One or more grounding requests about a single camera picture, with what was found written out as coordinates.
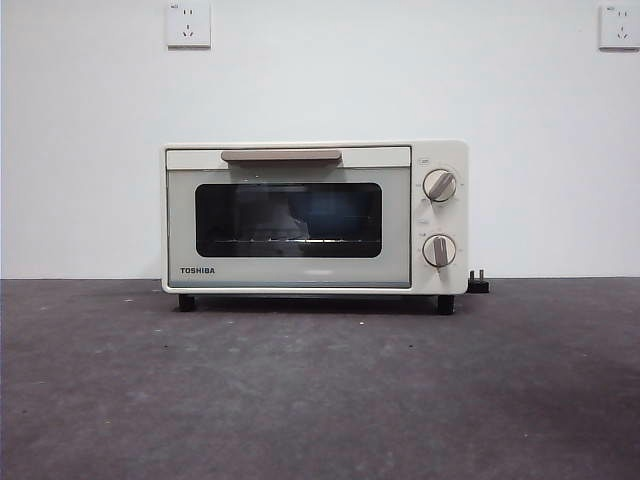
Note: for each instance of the blue ribbed bowl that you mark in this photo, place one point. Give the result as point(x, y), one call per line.
point(330, 215)

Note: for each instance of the white toaster oven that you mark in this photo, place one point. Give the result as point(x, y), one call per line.
point(300, 272)

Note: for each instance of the beige oven knob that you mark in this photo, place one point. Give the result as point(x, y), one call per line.
point(440, 186)
point(439, 251)

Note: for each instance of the black power plug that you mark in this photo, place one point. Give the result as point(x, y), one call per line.
point(477, 285)

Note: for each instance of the white wall socket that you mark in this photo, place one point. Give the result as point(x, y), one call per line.
point(189, 25)
point(620, 27)

